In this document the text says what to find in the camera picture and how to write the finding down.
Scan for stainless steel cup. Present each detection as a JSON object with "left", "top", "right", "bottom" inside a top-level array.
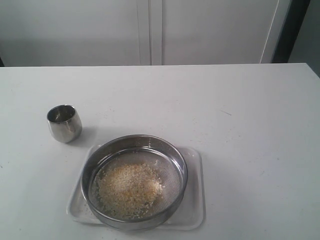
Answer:
[{"left": 46, "top": 104, "right": 83, "bottom": 143}]

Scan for rice and millet grains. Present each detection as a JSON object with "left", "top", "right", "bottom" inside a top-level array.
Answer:
[{"left": 94, "top": 163, "right": 164, "bottom": 220}]

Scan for white cabinet doors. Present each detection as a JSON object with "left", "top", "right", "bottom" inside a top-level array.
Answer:
[{"left": 0, "top": 0, "right": 291, "bottom": 67}]

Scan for white plastic tray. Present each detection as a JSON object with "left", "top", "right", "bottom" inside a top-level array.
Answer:
[{"left": 66, "top": 146, "right": 205, "bottom": 231}]

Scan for dark grey post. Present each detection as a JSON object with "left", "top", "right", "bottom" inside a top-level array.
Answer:
[{"left": 271, "top": 0, "right": 311, "bottom": 64}]

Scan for round steel mesh sieve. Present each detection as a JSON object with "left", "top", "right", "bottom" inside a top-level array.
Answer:
[{"left": 80, "top": 134, "right": 188, "bottom": 231}]

